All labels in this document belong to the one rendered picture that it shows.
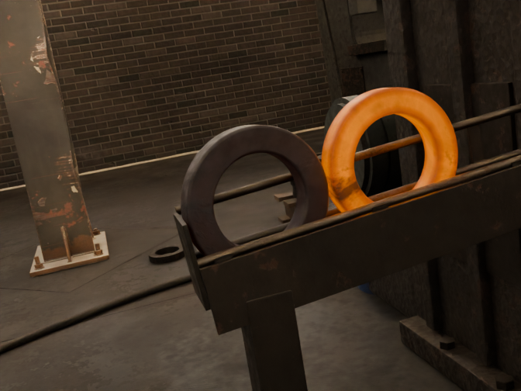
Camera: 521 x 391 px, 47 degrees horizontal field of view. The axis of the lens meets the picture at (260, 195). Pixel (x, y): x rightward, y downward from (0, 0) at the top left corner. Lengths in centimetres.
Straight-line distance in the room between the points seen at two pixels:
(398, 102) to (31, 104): 259
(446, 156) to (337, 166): 16
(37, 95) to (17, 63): 18
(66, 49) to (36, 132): 362
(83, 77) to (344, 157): 609
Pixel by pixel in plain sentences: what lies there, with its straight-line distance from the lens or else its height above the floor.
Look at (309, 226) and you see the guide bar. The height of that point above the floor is 64.
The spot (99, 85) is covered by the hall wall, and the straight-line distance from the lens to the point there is 677.
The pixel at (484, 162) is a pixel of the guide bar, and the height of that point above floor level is 65.
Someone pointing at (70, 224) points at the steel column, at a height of 20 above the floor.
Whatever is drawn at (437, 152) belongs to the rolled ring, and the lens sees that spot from 83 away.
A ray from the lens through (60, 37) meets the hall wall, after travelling 680.
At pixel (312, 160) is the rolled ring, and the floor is 71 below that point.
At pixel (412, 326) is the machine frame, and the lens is 176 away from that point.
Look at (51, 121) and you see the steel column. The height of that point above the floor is 73.
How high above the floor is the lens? 83
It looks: 12 degrees down
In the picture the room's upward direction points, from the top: 9 degrees counter-clockwise
